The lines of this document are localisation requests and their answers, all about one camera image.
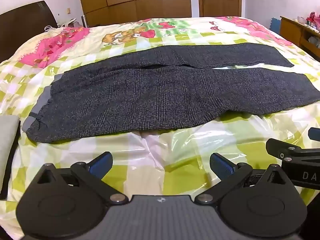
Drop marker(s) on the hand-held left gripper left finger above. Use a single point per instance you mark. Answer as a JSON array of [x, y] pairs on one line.
[[100, 165]]

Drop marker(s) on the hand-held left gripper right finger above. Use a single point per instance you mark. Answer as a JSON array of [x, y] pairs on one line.
[[222, 166]]

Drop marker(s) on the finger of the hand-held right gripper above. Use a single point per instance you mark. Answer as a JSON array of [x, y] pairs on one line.
[[315, 133], [287, 148]]

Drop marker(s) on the dark grey plaid pants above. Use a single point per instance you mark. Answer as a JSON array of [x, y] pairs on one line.
[[150, 97]]

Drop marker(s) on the printed checkered blanket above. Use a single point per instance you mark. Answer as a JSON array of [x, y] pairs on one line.
[[175, 145]]

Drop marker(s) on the grey cushion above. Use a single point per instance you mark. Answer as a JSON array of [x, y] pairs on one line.
[[7, 145]]

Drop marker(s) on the wooden desk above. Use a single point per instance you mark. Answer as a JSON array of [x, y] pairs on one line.
[[292, 30]]

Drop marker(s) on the red pink plush toy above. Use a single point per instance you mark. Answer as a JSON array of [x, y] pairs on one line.
[[314, 21]]

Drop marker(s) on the white jar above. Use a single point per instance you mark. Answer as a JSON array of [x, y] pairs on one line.
[[300, 20]]

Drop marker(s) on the blue foam mat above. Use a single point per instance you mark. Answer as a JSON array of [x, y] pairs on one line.
[[275, 25]]

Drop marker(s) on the dark metal pole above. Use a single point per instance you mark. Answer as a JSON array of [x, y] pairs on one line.
[[84, 21]]

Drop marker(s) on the striped bag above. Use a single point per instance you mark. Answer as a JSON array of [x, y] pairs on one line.
[[68, 23]]

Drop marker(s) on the dark brown headboard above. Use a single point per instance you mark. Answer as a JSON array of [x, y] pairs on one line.
[[22, 27]]

